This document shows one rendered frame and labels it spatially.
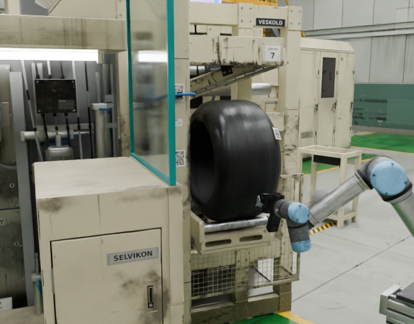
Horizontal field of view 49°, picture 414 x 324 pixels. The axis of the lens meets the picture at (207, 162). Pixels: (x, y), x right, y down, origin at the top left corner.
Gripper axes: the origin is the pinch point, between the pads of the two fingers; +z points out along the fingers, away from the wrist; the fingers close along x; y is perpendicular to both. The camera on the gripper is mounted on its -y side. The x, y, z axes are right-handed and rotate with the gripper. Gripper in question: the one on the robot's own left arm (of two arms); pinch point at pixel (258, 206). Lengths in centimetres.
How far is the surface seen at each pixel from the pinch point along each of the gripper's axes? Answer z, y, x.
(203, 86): 51, 58, 5
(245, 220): 11.6, -8.3, 1.4
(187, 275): 21.8, -33.2, 27.8
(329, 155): 223, 2, -199
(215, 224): 11.5, -8.4, 16.7
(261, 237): 10.3, -17.0, -6.3
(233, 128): -0.9, 34.8, 11.0
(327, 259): 152, -83, -143
